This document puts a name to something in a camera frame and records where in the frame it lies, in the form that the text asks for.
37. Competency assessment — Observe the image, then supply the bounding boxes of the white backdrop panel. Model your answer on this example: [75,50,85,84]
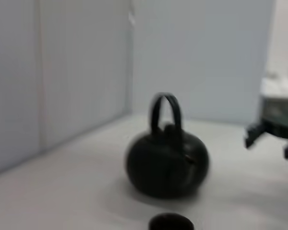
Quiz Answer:
[39,0,133,154]
[0,0,41,178]
[130,0,276,126]

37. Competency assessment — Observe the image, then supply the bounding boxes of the small black teacup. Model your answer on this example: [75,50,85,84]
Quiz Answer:
[148,213,195,230]

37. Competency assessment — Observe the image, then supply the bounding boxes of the black cast iron teapot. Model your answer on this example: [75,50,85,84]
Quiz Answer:
[124,92,210,199]

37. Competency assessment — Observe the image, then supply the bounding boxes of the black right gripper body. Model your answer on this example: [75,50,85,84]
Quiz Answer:
[258,95,288,139]

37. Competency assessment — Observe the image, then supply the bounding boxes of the white side counter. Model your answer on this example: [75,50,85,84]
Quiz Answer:
[260,77,288,99]

